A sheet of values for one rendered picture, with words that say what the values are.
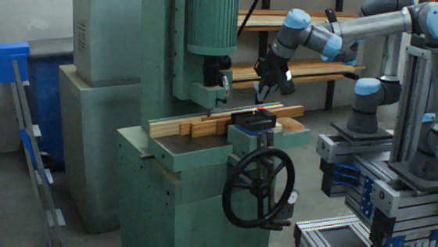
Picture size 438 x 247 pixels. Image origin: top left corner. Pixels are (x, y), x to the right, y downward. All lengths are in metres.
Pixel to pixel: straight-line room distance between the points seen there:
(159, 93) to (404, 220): 1.06
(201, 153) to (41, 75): 1.88
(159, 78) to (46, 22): 2.09
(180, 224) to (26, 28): 2.49
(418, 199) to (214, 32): 0.95
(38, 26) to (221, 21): 2.40
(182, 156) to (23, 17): 2.47
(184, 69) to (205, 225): 0.58
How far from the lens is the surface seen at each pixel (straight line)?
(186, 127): 1.64
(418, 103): 1.91
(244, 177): 1.52
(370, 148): 2.15
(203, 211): 1.63
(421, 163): 1.73
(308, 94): 5.11
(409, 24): 1.57
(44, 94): 3.23
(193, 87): 1.69
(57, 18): 3.75
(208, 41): 1.54
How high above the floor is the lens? 1.48
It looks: 19 degrees down
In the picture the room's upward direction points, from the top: 3 degrees clockwise
